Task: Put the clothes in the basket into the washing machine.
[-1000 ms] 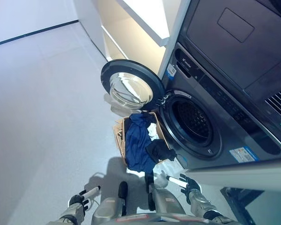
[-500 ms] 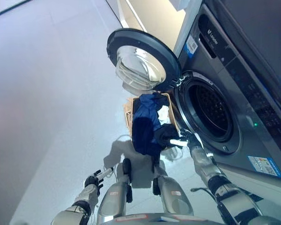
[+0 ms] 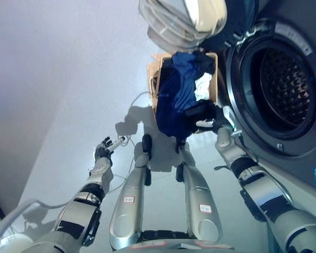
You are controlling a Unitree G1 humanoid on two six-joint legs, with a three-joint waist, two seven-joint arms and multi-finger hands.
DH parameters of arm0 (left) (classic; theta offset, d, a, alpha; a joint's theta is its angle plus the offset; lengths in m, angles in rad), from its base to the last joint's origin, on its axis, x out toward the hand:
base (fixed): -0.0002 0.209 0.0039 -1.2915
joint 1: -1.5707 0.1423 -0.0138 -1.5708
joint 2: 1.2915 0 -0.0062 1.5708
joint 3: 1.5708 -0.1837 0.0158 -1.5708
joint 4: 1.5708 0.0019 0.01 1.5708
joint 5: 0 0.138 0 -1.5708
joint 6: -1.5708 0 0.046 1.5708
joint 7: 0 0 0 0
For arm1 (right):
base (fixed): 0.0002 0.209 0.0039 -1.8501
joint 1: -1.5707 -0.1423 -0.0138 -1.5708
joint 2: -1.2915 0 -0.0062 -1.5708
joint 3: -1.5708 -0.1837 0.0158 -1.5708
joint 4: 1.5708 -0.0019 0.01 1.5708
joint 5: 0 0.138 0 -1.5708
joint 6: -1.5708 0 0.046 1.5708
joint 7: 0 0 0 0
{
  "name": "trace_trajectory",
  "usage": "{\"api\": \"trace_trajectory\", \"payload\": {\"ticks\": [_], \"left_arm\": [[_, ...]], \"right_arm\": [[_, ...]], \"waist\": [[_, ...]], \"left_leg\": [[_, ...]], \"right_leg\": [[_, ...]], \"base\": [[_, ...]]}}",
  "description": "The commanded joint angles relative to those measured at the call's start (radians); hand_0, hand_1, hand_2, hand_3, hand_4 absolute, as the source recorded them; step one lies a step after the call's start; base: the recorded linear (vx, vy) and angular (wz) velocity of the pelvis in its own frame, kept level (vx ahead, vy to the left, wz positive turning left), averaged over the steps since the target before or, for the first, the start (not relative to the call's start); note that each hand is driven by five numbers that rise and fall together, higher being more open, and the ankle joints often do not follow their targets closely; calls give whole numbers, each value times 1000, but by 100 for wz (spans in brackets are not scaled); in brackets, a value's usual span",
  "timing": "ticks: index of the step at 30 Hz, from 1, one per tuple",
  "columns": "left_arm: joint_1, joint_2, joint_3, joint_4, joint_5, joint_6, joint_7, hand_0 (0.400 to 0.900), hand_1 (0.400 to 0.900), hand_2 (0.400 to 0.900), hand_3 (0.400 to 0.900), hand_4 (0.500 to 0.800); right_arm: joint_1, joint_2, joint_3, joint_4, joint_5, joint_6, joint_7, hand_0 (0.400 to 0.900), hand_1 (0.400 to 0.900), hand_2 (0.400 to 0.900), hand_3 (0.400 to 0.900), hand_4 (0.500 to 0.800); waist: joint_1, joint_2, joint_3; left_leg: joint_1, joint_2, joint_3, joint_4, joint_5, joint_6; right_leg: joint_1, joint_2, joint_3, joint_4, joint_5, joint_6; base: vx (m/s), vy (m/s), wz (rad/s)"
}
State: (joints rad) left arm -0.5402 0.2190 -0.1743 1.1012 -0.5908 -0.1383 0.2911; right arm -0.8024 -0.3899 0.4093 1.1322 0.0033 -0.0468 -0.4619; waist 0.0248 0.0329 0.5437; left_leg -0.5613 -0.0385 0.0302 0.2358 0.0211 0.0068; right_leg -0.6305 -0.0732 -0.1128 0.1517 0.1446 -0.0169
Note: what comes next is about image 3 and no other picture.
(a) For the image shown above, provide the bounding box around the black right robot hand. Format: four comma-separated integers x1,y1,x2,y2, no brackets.
194,105,237,135

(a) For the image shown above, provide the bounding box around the thin white cable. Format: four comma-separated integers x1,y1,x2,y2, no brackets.
105,91,159,192

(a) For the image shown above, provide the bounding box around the round washing machine door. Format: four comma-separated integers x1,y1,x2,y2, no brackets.
137,0,259,54

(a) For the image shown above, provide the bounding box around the white garment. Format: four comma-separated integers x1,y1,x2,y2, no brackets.
194,73,212,101

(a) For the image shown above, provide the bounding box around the blue garment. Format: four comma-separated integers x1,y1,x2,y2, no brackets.
155,51,201,139

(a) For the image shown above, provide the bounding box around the black left robot foot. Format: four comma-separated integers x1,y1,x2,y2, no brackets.
141,133,154,160

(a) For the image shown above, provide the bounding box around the silver left robot leg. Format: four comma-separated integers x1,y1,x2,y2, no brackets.
109,154,152,250

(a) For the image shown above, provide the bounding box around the grey washing machine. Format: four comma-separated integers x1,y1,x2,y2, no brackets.
199,0,316,211

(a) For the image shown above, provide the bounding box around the brown laundry basket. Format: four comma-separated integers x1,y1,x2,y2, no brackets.
146,52,220,133

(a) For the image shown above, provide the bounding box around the black right robot foot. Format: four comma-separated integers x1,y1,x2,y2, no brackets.
175,138,186,154

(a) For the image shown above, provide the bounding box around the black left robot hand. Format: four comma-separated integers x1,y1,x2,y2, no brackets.
94,135,129,166

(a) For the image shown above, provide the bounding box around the grey robot torso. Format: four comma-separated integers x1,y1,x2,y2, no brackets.
129,230,235,253

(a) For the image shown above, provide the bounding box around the thick grey hose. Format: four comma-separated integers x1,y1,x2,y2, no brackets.
0,199,71,253

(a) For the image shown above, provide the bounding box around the black robot foot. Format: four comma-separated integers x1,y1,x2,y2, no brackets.
141,133,154,160
175,138,186,154

